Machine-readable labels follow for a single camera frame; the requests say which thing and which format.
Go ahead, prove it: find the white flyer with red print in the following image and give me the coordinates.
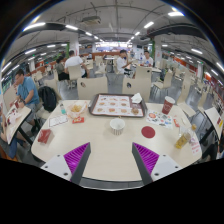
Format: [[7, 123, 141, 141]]
[[189, 134, 203, 156]]

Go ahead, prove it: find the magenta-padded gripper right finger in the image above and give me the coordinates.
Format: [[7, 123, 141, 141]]
[[131, 142, 183, 186]]

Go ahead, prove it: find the brown tray with paper liner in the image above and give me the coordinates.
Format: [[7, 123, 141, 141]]
[[88, 93, 149, 119]]

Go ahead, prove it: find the group of beige chairs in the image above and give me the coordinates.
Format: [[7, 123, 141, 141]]
[[31, 54, 201, 101]]

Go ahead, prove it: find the black backpack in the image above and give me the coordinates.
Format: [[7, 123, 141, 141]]
[[37, 85, 58, 113]]

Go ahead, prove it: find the beige chair with oval hole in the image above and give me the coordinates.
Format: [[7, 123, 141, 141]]
[[121, 77, 152, 103], [76, 76, 109, 100]]

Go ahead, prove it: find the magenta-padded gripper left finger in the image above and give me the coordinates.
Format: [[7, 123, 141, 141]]
[[40, 142, 92, 185]]

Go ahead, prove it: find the beige neighbouring table with papers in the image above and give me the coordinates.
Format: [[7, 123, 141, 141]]
[[0, 105, 33, 146]]

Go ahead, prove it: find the red paper drink cup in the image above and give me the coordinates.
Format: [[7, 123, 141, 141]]
[[161, 95, 176, 116]]

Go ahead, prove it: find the flat round red coaster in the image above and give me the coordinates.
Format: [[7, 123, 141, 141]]
[[140, 125, 156, 140]]

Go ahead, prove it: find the group of ceiling lights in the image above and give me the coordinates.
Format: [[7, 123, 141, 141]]
[[0, 9, 224, 88]]

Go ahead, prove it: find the small blue bottle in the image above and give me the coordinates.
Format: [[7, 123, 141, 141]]
[[58, 101, 67, 115]]

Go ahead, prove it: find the white paper receipt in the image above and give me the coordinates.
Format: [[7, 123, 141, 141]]
[[48, 114, 69, 128]]

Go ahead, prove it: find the ceiling air conditioner unit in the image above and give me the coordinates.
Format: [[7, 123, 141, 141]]
[[81, 15, 102, 27]]

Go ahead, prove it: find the red ketchup packet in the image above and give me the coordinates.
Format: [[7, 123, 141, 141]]
[[71, 116, 85, 125]]

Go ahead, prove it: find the crumpled white napkin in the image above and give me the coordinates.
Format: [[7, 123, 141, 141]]
[[130, 92, 144, 104]]

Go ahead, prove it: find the clear bag with fries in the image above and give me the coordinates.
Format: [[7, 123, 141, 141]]
[[66, 100, 89, 119]]

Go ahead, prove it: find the clear bottle with yellow drink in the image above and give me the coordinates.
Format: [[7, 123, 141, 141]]
[[174, 123, 198, 150]]

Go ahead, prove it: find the colourful sticker sheet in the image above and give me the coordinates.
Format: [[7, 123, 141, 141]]
[[145, 109, 174, 130]]

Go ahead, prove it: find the white striped paper cup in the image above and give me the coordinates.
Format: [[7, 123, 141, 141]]
[[109, 117, 126, 136]]

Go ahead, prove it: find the red flat packet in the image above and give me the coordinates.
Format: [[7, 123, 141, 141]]
[[37, 128, 53, 145]]

